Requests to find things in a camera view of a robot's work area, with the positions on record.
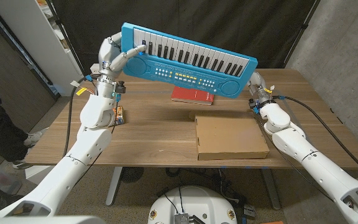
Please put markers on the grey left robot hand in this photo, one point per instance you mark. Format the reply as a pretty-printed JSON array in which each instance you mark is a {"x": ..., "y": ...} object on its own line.
[{"x": 109, "y": 59}]

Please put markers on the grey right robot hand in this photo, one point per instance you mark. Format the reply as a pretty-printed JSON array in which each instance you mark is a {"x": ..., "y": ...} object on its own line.
[{"x": 258, "y": 87}]

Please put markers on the blue toy piano keyboard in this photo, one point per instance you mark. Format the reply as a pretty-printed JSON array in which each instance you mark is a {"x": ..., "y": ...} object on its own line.
[{"x": 188, "y": 65}]

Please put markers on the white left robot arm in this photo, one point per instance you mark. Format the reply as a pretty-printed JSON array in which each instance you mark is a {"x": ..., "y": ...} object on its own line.
[{"x": 73, "y": 161}]

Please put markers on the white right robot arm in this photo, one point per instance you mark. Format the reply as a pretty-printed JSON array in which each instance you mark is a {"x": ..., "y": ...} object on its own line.
[{"x": 315, "y": 168}]

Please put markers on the white power strip box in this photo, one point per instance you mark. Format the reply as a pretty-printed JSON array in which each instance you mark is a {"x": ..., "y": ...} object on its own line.
[{"x": 94, "y": 69}]

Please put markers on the flat cardboard box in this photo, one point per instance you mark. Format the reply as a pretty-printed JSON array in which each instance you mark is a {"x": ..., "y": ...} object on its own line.
[{"x": 228, "y": 137}]

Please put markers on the red notebook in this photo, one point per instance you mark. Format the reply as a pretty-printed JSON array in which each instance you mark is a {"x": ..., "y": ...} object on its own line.
[{"x": 191, "y": 95}]

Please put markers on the black backdrop stand pole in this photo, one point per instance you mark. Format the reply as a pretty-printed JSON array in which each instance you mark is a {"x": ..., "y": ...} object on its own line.
[
  {"x": 301, "y": 31},
  {"x": 68, "y": 40}
]

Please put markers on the small colourful snack packet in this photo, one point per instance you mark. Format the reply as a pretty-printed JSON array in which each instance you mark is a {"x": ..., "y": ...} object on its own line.
[{"x": 120, "y": 115}]

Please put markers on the white shelf cabinet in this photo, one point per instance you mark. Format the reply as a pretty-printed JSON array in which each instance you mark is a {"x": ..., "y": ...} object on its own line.
[{"x": 33, "y": 37}]

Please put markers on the black backdrop curtain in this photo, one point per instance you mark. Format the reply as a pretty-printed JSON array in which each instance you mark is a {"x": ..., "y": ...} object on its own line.
[{"x": 197, "y": 15}]

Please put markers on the grey table leg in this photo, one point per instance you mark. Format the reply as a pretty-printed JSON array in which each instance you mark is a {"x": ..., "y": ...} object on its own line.
[
  {"x": 271, "y": 189},
  {"x": 113, "y": 186}
]

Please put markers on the white sneaker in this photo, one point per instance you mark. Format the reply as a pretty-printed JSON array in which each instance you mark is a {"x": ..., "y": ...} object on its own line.
[{"x": 33, "y": 138}]

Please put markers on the round black floor fan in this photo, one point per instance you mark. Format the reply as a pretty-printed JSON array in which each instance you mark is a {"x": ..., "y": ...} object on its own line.
[{"x": 131, "y": 174}]

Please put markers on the grey power adapter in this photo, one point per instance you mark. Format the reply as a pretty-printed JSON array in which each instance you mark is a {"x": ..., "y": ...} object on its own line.
[{"x": 250, "y": 211}]

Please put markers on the white robot torso base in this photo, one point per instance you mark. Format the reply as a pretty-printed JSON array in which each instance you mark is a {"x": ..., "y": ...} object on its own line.
[{"x": 191, "y": 205}]

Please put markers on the orange floor item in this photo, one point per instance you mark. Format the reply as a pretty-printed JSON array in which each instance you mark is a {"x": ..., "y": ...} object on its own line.
[{"x": 272, "y": 222}]

